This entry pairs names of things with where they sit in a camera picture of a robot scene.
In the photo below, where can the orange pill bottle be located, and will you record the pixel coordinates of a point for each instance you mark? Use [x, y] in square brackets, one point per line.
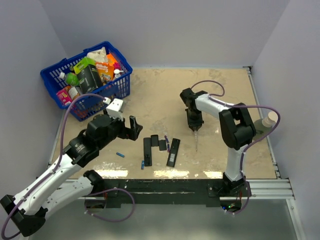
[74, 92]

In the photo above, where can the pink box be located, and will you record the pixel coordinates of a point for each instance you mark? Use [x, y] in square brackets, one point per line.
[64, 97]

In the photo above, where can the green bottle white cap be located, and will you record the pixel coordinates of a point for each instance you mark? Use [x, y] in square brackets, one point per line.
[70, 78]

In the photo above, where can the crumpled beige paper bag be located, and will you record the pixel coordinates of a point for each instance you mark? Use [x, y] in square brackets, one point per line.
[99, 55]

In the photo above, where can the white pump bottle in basket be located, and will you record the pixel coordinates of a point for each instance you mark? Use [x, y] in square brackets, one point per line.
[117, 73]

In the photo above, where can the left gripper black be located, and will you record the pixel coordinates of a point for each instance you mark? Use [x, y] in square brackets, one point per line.
[135, 128]

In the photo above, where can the aluminium frame rail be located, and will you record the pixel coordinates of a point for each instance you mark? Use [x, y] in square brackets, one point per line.
[271, 189]

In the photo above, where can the blue battery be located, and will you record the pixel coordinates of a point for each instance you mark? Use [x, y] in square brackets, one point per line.
[120, 154]

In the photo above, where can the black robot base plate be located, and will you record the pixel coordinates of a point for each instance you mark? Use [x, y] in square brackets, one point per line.
[208, 192]

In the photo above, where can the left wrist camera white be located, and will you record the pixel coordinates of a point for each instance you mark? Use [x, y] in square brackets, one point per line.
[114, 108]

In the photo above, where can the orange Gillette razor pack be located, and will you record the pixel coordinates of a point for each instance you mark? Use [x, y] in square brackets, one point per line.
[105, 72]

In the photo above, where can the black remote control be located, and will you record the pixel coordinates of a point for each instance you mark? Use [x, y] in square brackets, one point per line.
[147, 151]
[174, 148]

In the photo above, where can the green liquid soap pump bottle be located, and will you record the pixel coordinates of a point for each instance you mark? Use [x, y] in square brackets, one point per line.
[265, 125]

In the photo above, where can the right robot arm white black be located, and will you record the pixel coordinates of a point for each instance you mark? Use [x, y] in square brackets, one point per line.
[237, 131]

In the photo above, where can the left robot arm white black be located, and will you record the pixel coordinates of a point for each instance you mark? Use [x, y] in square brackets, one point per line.
[30, 208]

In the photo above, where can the black battery cover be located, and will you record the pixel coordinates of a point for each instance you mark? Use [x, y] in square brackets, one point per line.
[162, 145]
[154, 140]

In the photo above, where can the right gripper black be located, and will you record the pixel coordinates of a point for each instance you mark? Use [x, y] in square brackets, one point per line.
[192, 123]

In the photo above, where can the green black razor box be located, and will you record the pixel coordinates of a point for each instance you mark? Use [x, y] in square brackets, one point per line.
[87, 75]

